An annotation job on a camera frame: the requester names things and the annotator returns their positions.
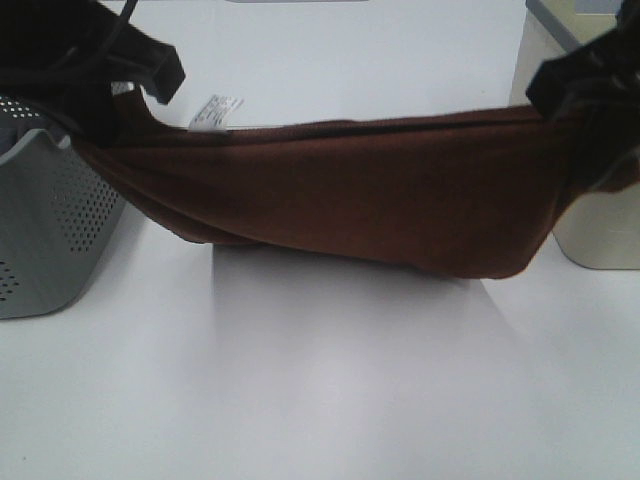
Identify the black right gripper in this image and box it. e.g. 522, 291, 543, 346
526, 1, 639, 192

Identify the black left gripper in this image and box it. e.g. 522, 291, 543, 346
1, 1, 186, 145

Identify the brown towel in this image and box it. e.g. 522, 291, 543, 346
74, 92, 640, 281

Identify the beige plastic basket grey rim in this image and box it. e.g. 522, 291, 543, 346
526, 1, 639, 270

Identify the grey perforated plastic basket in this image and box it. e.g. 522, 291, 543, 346
1, 95, 125, 320

